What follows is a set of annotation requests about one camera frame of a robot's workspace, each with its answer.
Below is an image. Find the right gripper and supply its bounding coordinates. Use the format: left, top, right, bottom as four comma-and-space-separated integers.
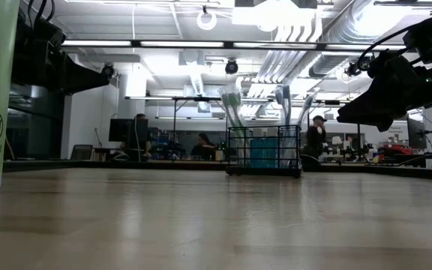
336, 49, 428, 133

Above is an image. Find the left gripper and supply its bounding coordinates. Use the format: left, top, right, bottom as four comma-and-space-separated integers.
12, 16, 111, 95

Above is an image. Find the blue toothbrush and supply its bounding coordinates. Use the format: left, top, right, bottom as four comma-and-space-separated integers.
274, 84, 286, 166
282, 84, 293, 166
292, 91, 320, 166

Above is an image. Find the black hanging spotlight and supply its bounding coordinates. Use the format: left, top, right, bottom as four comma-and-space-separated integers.
101, 63, 116, 79
224, 58, 239, 75

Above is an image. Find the long ceiling light strip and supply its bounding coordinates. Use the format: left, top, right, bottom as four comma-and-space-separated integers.
61, 40, 133, 47
232, 42, 318, 50
139, 40, 225, 49
324, 44, 407, 52

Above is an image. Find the red object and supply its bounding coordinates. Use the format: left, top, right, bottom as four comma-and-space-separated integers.
377, 144, 415, 158

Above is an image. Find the dark side-on monitor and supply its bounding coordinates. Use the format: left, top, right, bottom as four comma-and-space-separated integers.
406, 116, 428, 150

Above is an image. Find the dark glass partition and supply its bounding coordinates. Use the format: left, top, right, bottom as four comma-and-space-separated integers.
4, 84, 70, 161

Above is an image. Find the person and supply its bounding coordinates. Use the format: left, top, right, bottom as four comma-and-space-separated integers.
120, 112, 154, 159
189, 132, 220, 162
304, 114, 329, 159

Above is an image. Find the black computer monitor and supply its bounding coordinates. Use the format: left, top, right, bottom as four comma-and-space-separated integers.
108, 118, 149, 143

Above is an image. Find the black office chair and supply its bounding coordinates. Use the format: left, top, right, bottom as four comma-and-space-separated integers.
69, 144, 94, 161

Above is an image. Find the black workstation frame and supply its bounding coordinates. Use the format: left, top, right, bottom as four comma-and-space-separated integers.
238, 99, 363, 162
124, 95, 229, 161

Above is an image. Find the black ceiling camera cluster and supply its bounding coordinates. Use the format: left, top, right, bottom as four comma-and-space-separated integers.
344, 55, 375, 78

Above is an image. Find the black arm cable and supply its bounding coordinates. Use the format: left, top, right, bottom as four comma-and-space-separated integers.
399, 149, 432, 167

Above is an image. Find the black aluminium table frame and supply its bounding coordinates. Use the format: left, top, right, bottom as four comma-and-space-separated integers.
1, 159, 432, 182

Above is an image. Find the silver ventilation duct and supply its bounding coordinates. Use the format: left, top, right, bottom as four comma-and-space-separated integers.
307, 0, 393, 79

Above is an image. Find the black wire basket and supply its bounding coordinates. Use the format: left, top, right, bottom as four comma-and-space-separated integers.
225, 124, 303, 179

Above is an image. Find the white ring lamp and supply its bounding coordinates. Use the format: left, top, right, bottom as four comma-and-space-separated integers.
196, 10, 218, 32

